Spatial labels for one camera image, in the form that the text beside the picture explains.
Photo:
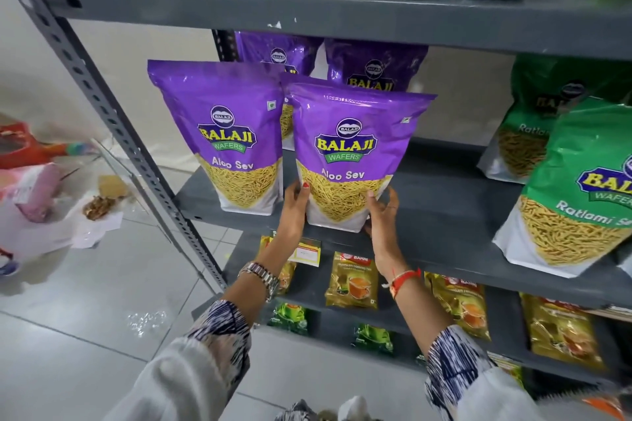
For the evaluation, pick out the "pink plastic bag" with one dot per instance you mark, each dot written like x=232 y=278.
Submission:
x=34 y=189

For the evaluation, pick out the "green snack bag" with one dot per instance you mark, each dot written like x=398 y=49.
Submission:
x=528 y=129
x=577 y=198

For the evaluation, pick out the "gold tea packet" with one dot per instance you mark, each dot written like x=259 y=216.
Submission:
x=287 y=275
x=461 y=304
x=560 y=329
x=351 y=282

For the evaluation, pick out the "purple snack bag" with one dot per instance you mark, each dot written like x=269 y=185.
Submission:
x=355 y=139
x=276 y=53
x=375 y=65
x=222 y=139

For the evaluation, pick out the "white paper sheet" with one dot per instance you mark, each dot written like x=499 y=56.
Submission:
x=94 y=230

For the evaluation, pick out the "person's right thumb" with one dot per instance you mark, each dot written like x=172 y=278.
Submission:
x=372 y=203

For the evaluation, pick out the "yellow price label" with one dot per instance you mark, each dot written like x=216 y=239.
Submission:
x=305 y=253

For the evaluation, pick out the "person's right hand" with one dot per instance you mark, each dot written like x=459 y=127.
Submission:
x=386 y=238

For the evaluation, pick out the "person's right forearm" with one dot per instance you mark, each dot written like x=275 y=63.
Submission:
x=419 y=312

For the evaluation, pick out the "red plastic toy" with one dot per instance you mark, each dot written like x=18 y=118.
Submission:
x=24 y=147

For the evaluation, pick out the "grey metal shelf rack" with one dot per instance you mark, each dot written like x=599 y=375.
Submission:
x=306 y=4

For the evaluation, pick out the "brown cardboard piece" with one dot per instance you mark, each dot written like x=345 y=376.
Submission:
x=112 y=186

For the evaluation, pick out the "green tea packet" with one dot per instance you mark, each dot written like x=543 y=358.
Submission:
x=290 y=317
x=374 y=338
x=508 y=366

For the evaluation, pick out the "person's left hand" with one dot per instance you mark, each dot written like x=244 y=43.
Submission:
x=292 y=218

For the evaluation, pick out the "silver wristwatch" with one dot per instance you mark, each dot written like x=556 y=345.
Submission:
x=261 y=275

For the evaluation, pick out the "person's left forearm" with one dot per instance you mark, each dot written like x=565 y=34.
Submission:
x=247 y=297

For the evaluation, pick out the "person's left thumb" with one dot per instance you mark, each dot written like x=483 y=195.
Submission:
x=303 y=193

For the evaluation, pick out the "white garment sleeve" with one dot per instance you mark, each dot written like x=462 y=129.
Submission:
x=177 y=381
x=498 y=396

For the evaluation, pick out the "brown food scraps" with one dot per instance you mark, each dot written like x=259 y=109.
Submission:
x=98 y=207

